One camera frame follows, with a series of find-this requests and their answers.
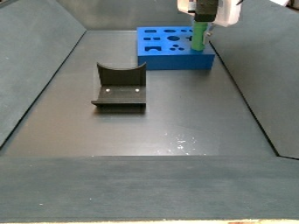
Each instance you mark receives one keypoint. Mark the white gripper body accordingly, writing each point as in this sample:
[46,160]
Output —
[227,14]

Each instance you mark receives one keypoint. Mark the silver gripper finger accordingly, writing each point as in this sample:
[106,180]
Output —
[207,33]

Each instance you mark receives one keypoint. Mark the green hexagon peg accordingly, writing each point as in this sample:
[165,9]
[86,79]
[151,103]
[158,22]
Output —
[199,28]

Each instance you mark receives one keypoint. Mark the blue shape board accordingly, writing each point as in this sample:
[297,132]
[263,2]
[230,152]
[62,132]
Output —
[165,49]

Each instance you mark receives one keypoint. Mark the black curved holder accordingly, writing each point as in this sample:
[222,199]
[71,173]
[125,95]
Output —
[122,86]

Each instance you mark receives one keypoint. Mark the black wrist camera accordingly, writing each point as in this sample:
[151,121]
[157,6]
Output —
[206,10]

